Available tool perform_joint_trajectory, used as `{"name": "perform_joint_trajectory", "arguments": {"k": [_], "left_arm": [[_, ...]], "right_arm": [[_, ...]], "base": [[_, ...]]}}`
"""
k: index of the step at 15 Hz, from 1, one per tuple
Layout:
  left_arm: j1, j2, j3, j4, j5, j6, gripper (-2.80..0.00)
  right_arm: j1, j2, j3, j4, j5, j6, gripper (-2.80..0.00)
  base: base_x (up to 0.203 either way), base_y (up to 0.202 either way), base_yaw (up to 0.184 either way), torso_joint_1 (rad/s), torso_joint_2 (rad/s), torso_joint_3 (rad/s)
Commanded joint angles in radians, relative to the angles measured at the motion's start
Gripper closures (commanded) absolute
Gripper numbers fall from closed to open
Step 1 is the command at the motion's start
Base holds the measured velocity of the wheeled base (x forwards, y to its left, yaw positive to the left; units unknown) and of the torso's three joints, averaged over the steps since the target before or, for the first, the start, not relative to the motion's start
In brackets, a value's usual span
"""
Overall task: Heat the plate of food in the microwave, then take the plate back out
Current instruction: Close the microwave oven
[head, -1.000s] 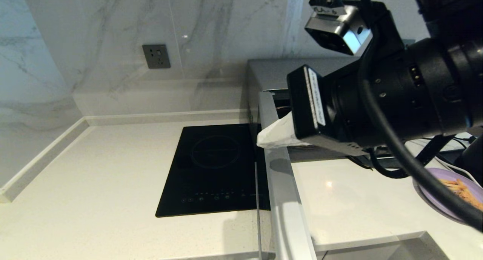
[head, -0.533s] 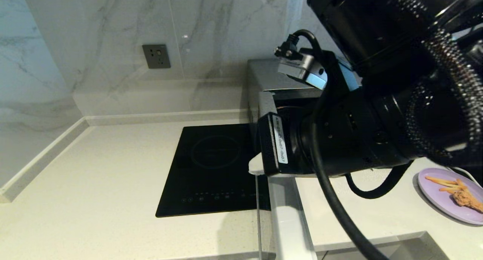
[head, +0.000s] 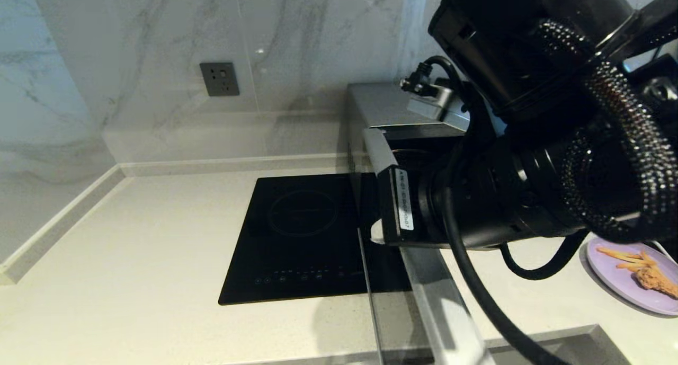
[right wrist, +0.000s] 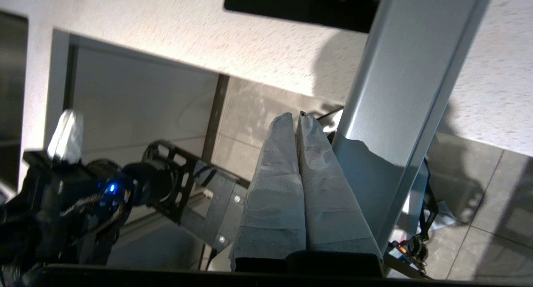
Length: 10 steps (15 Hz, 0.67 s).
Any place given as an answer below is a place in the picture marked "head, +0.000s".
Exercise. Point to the black induction cooktop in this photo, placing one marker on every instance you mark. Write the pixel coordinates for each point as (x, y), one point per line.
(296, 238)

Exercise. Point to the grey single wall socket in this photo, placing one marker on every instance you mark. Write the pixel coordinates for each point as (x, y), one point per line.
(219, 79)

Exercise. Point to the fried chicken piece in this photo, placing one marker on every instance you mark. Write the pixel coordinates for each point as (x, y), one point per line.
(657, 281)

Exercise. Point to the short french fry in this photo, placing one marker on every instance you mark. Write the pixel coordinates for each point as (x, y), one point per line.
(629, 267)

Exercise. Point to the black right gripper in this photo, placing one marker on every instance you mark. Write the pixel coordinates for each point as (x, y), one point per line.
(418, 211)

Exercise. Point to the purple plate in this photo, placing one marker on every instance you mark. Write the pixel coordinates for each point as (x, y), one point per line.
(614, 280)

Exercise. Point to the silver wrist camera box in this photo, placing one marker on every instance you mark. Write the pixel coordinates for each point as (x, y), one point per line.
(437, 106)

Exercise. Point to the long french fry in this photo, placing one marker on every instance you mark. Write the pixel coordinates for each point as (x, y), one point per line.
(617, 254)

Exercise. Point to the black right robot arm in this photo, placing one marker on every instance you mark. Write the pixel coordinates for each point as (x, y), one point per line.
(529, 47)

